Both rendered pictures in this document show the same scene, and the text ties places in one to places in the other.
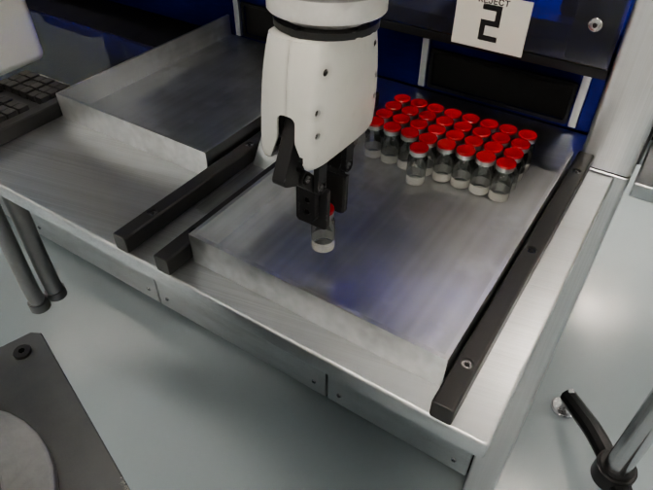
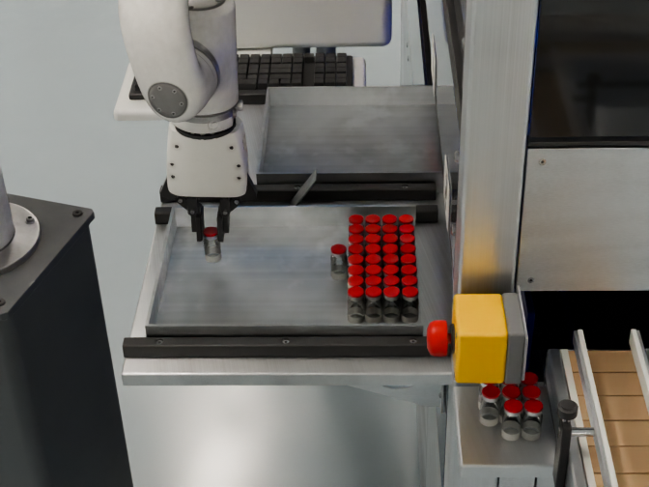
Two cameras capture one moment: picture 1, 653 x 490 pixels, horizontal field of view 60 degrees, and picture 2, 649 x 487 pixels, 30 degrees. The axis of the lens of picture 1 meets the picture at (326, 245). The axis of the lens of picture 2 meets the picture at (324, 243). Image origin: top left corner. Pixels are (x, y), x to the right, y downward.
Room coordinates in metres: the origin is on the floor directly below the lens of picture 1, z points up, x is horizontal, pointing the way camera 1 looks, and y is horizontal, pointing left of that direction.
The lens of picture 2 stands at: (-0.14, -1.18, 1.86)
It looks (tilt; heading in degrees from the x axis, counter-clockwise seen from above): 36 degrees down; 59
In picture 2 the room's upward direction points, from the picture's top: 2 degrees counter-clockwise
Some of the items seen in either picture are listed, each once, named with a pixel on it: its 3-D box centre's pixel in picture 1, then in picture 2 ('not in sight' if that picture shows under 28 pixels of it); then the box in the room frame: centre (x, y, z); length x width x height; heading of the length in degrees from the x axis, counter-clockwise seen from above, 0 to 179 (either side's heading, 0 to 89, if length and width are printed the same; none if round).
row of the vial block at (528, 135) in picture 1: (459, 131); (408, 267); (0.60, -0.16, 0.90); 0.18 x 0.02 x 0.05; 57
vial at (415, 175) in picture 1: (417, 163); (338, 262); (0.53, -0.10, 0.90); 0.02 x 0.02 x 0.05
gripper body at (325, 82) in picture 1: (325, 79); (207, 153); (0.40, 0.00, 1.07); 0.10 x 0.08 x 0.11; 147
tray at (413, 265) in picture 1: (397, 202); (289, 272); (0.47, -0.07, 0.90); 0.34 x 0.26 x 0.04; 147
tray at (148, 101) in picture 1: (220, 81); (373, 136); (0.75, 0.15, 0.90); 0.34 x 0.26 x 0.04; 147
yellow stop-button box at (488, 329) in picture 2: not in sight; (485, 338); (0.52, -0.41, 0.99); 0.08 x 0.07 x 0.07; 147
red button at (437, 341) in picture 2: not in sight; (443, 338); (0.49, -0.38, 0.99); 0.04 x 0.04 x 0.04; 57
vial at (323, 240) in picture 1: (323, 228); (211, 245); (0.39, 0.00, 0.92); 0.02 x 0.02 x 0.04
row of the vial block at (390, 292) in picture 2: (451, 140); (390, 267); (0.58, -0.15, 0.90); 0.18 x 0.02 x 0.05; 57
